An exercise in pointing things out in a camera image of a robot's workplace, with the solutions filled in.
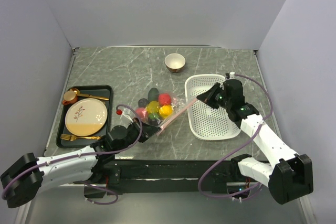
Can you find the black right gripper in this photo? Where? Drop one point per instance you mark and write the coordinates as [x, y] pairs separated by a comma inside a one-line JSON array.
[[208, 97]]

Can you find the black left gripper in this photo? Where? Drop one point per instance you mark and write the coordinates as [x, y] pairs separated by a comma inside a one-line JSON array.
[[148, 130]]

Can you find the pink peach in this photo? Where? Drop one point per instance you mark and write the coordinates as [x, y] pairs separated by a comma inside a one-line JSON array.
[[142, 113]]

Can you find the yellow green starfruit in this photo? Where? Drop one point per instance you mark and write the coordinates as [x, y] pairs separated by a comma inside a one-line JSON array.
[[153, 107]]

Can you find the yellow lemon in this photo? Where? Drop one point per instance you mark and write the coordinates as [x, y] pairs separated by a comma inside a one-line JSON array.
[[165, 111]]

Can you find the clear zip top bag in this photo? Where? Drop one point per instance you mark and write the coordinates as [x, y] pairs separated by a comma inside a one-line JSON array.
[[179, 107]]

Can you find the dark purple mangosteen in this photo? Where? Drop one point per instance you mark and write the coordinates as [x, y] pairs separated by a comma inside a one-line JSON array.
[[143, 102], [154, 119]]

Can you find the dark green avocado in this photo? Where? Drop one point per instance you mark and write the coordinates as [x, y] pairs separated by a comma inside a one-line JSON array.
[[153, 94]]

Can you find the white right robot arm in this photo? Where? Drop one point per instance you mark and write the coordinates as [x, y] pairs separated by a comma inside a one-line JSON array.
[[287, 174]]

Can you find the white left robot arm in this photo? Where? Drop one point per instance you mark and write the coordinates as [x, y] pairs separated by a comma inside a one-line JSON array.
[[30, 175]]

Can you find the white perforated plastic basket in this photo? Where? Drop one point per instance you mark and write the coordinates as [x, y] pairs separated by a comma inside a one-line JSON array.
[[206, 123]]

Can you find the white ceramic bowl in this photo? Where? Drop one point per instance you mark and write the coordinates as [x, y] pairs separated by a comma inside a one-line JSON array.
[[175, 62]]

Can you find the cream plate with leaf pattern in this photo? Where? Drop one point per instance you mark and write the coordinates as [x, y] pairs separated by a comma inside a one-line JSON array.
[[86, 117]]

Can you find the gold spoon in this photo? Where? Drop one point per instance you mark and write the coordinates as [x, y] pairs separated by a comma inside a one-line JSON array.
[[78, 93]]

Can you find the small brown cup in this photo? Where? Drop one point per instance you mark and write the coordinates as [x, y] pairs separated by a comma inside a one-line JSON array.
[[69, 97]]

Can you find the gold fork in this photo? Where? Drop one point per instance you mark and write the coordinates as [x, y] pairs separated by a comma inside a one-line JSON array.
[[68, 137]]

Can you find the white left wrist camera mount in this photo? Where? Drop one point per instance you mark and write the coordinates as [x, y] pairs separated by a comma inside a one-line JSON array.
[[126, 116]]

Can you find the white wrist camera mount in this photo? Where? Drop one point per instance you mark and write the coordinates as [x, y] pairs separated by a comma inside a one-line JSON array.
[[126, 116], [230, 75]]

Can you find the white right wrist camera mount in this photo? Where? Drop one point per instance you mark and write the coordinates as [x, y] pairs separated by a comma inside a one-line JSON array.
[[230, 75]]

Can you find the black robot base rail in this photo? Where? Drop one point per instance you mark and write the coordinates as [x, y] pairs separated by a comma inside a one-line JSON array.
[[124, 176]]

